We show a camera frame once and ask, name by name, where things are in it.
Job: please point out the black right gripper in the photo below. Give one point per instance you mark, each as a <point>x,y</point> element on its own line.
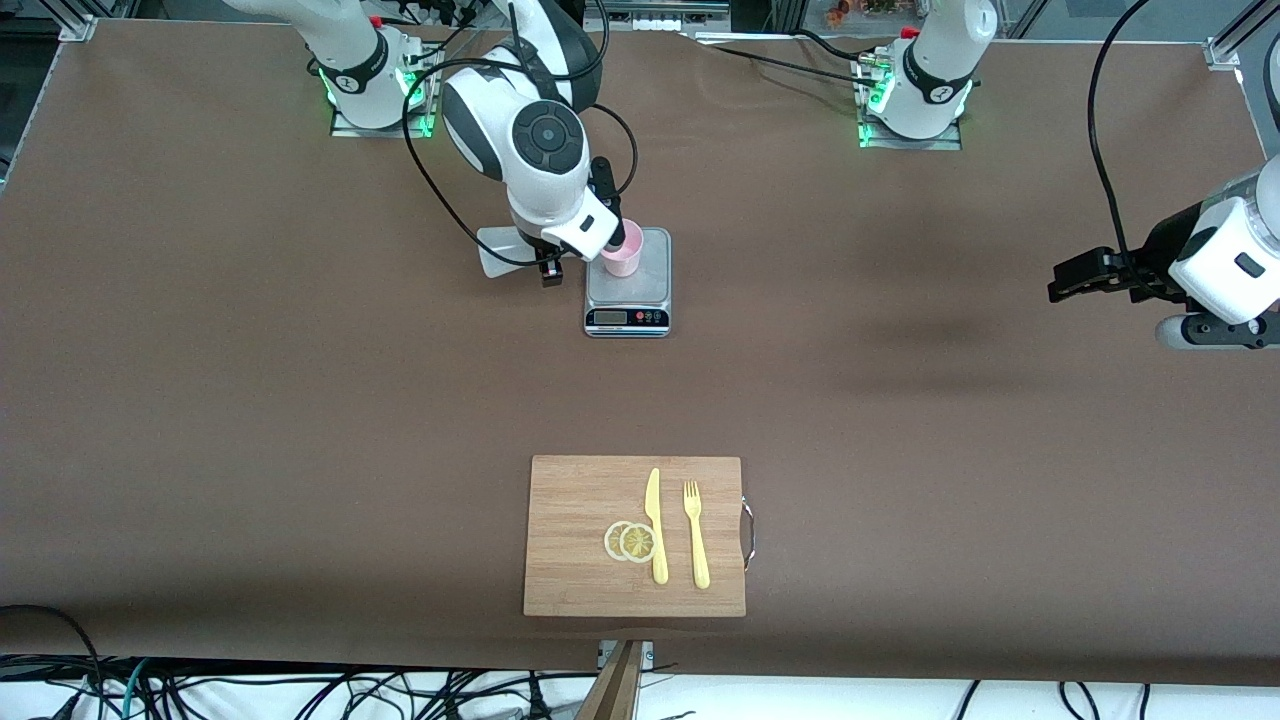
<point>549,268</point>

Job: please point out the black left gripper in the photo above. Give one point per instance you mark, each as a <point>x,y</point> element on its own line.
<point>1158,251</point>

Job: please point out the translucent sauce bottle orange cap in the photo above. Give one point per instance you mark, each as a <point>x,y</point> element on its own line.
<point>500,252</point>

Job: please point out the pink plastic cup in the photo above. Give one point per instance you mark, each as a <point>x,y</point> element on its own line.
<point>625,262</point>

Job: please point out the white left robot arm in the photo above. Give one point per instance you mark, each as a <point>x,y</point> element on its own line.
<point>935,60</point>

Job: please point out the silver digital kitchen scale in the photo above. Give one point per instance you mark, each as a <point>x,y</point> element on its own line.
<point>628,300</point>

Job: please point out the wooden cutting board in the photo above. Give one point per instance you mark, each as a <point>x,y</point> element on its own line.
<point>575,500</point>

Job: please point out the brown table cover sheet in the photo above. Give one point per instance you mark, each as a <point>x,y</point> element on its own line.
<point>900,450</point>

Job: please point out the yellow plastic knife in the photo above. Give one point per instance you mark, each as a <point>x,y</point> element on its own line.
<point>655,520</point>

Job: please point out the white power strip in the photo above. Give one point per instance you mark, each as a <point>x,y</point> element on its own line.
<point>650,20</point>

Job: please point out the lemon slice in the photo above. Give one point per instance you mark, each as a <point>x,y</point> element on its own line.
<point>611,541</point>
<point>638,543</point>

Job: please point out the yellow plastic fork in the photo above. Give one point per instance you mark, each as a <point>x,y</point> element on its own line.
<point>698,540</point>

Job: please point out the orange background object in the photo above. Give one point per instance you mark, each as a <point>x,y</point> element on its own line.
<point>837,14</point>

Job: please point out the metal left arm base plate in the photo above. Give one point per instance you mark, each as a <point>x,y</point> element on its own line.
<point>950,143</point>

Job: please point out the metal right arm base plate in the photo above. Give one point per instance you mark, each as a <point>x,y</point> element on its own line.
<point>345,128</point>

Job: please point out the aluminium frame profile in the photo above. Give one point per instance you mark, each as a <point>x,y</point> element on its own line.
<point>1225,48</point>
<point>78,25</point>

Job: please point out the metal post bracket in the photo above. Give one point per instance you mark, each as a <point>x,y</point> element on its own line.
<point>647,652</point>

